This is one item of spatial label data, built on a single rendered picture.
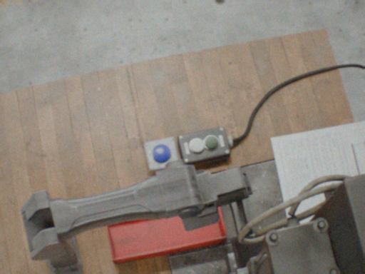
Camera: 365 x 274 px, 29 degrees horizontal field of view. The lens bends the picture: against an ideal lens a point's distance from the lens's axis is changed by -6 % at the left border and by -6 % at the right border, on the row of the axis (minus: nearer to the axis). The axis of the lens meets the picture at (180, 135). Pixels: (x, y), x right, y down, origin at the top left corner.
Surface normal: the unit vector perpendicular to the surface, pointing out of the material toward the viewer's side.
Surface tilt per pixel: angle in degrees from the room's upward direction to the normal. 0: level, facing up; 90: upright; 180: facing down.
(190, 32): 0
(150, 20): 0
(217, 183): 10
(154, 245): 0
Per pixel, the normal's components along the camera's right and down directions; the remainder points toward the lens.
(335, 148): 0.01, -0.29
